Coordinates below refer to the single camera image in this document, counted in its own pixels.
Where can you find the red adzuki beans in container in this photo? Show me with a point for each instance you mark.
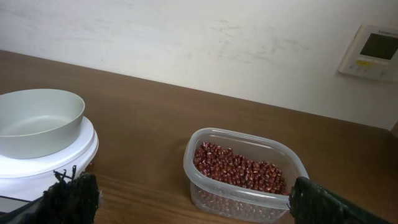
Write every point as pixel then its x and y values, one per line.
pixel 223 165

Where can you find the clear plastic food container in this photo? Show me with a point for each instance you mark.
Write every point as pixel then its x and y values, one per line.
pixel 236 202

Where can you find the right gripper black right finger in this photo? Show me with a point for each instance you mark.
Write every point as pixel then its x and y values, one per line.
pixel 311 203

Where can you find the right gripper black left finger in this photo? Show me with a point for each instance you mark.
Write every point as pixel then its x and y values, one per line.
pixel 71 200

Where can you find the white round bowl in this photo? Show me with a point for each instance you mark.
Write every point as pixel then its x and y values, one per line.
pixel 39 122

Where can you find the white wall control panel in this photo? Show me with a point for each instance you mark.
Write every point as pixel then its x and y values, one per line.
pixel 372 54

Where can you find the white digital kitchen scale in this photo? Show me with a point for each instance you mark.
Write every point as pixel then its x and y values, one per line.
pixel 25 180

